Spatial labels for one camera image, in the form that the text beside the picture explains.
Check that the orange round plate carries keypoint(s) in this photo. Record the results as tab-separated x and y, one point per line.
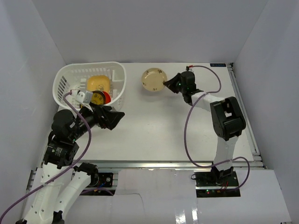
107	97

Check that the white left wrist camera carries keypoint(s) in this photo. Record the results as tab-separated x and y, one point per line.
83	97

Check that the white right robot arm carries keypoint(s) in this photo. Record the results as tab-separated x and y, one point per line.
227	119

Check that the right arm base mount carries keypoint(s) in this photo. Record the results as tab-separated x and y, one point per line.
207	186

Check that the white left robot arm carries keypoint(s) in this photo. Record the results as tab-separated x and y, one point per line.
62	181

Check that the cream floral round plate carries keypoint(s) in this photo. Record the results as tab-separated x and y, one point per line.
153	79

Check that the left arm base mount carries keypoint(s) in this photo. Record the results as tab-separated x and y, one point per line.
99	185

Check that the yellow square panda dish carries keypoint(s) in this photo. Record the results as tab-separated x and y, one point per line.
98	83

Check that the yellow patterned round plate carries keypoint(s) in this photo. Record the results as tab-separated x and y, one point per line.
98	98

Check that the white plastic dish basket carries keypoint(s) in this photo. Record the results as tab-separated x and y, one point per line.
75	76

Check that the blue table label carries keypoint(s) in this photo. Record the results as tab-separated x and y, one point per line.
217	64

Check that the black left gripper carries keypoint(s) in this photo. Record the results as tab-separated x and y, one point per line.
103	116

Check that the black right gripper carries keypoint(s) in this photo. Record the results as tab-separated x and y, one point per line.
170	84

